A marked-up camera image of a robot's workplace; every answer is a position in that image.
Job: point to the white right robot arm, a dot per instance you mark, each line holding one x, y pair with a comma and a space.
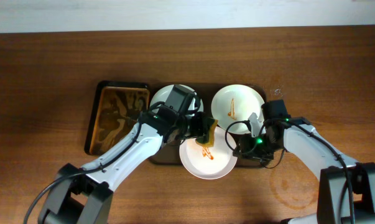
346, 191

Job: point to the white plate front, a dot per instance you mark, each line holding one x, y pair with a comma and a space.
209, 162

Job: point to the white plate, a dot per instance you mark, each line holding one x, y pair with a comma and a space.
209, 162
236, 103
160, 96

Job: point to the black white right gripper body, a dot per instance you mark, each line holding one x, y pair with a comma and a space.
247, 149

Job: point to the green yellow sponge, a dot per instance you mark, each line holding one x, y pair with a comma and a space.
208, 137

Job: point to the small black water tray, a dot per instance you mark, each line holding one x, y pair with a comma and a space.
115, 110

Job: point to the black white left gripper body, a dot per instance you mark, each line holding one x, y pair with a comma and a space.
198, 125

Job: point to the large brown serving tray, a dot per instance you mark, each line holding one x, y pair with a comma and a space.
169, 155

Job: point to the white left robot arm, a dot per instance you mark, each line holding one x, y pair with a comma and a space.
84, 195

